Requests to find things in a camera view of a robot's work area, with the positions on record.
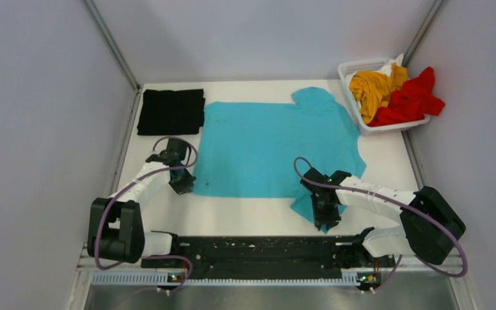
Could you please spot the yellow t shirt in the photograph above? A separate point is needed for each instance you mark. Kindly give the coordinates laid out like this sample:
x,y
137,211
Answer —
x,y
373,89

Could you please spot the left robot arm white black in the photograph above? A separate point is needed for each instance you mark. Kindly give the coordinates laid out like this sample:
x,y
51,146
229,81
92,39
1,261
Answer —
x,y
116,233

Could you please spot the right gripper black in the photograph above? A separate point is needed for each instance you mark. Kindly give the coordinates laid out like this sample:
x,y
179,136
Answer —
x,y
330,220

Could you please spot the folded black t shirt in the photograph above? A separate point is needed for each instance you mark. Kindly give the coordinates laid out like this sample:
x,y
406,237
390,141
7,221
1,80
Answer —
x,y
171,112

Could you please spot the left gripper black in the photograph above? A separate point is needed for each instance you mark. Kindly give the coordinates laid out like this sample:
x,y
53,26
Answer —
x,y
186,186

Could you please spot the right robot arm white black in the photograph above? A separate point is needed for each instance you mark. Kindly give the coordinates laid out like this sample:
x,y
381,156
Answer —
x,y
425,224

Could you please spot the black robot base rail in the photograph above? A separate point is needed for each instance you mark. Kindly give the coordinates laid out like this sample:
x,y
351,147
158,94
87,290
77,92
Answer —
x,y
268,257

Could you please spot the white cloth in basket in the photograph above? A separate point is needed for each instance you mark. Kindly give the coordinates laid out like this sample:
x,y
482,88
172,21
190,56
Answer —
x,y
387,69

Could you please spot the white plastic basket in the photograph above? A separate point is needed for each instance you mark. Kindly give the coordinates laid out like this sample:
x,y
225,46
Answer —
x,y
346,71

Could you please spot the white slotted cable duct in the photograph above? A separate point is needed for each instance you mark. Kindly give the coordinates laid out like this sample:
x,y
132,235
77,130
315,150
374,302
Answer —
x,y
168,279

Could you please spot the red t shirt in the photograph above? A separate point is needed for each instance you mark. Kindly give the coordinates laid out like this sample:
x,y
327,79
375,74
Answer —
x,y
412,102

